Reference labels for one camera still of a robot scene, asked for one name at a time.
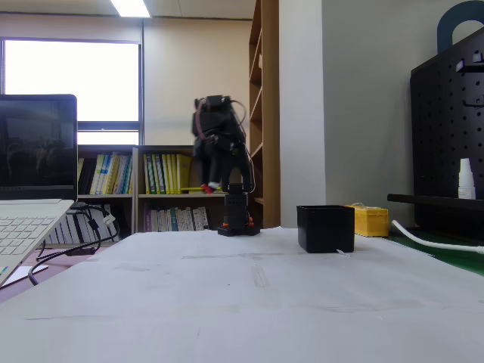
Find black robot base orange clamps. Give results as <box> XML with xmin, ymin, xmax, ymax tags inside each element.
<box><xmin>217</xmin><ymin>217</ymin><xmax>262</xmax><ymax>238</ymax></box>

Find black square container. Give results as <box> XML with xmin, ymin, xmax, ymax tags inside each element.
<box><xmin>296</xmin><ymin>204</ymin><xmax>355</xmax><ymax>254</ymax></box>

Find yellow cardboard box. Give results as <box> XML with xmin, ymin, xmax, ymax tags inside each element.
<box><xmin>346</xmin><ymin>203</ymin><xmax>389</xmax><ymax>238</ymax></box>

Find yellow upright book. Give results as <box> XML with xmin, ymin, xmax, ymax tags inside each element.
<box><xmin>176</xmin><ymin>154</ymin><xmax>193</xmax><ymax>194</ymax></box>

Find low bookshelf wide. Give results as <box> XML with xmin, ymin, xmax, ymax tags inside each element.
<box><xmin>134</xmin><ymin>144</ymin><xmax>245</xmax><ymax>234</ymax></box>

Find tall wooden bookshelf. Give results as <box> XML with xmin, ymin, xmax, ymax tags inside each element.
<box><xmin>248</xmin><ymin>0</ymin><xmax>281</xmax><ymax>230</ymax></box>

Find low bookshelf narrow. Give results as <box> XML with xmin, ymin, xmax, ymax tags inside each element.
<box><xmin>77</xmin><ymin>144</ymin><xmax>138</xmax><ymax>243</ymax></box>

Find white taped paper cover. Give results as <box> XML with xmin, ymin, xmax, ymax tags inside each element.
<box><xmin>0</xmin><ymin>225</ymin><xmax>484</xmax><ymax>363</ymax></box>

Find ceiling light panel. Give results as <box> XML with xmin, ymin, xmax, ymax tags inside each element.
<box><xmin>110</xmin><ymin>0</ymin><xmax>151</xmax><ymax>18</ymax></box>

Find white laptop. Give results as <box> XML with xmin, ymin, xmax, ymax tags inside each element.
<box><xmin>0</xmin><ymin>94</ymin><xmax>79</xmax><ymax>289</ymax></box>

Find white paper card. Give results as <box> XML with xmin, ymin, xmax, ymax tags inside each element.
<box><xmin>3</xmin><ymin>264</ymin><xmax>50</xmax><ymax>285</ymax></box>

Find black pegboard shelf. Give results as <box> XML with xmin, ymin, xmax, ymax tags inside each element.
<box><xmin>387</xmin><ymin>193</ymin><xmax>484</xmax><ymax>213</ymax></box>

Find black pegboard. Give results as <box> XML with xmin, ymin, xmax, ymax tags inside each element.
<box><xmin>410</xmin><ymin>26</ymin><xmax>484</xmax><ymax>230</ymax></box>

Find white plastic bottle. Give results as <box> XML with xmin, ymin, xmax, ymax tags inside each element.
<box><xmin>458</xmin><ymin>158</ymin><xmax>476</xmax><ymax>200</ymax></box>

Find green desk mat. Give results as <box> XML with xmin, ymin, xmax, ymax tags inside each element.
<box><xmin>383</xmin><ymin>225</ymin><xmax>484</xmax><ymax>279</ymax></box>

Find teal arch board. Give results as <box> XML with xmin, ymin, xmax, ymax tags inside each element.
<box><xmin>436</xmin><ymin>0</ymin><xmax>484</xmax><ymax>54</ymax></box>

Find black laptop cable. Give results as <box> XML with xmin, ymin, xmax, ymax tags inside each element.
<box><xmin>28</xmin><ymin>247</ymin><xmax>95</xmax><ymax>287</ymax></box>
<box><xmin>36</xmin><ymin>203</ymin><xmax>122</xmax><ymax>262</ymax></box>

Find window with dark frame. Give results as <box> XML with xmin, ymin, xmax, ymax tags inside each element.
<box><xmin>0</xmin><ymin>36</ymin><xmax>144</xmax><ymax>145</ymax></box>

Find white power cable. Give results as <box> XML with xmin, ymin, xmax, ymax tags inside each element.
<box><xmin>391</xmin><ymin>219</ymin><xmax>484</xmax><ymax>256</ymax></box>

